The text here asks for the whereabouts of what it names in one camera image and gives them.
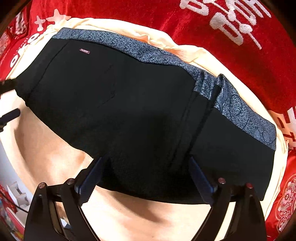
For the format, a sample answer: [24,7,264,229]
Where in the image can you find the black pants grey patterned cuffs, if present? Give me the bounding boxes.
[16,28,276,204]

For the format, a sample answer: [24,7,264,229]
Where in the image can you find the red blanket white characters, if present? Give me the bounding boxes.
[1,1,295,240]

